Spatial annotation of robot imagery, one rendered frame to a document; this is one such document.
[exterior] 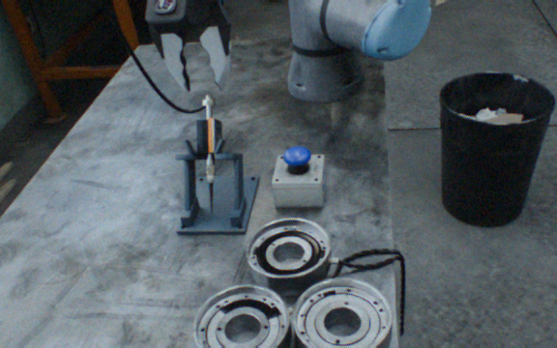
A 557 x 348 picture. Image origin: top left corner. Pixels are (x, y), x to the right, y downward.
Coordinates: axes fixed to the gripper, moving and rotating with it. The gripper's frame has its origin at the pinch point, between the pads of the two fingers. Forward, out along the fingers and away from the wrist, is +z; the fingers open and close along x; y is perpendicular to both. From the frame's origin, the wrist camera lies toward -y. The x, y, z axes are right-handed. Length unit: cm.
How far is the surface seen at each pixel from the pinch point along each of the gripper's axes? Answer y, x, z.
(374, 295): -21.9, -22.1, 15.7
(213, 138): -2.1, -0.6, 7.2
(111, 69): 162, 99, 72
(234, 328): -25.3, -6.4, 17.9
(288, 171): -0.2, -10.1, 14.5
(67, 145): 15.2, 33.6, 18.9
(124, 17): 162, 86, 48
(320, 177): -1.5, -14.8, 14.6
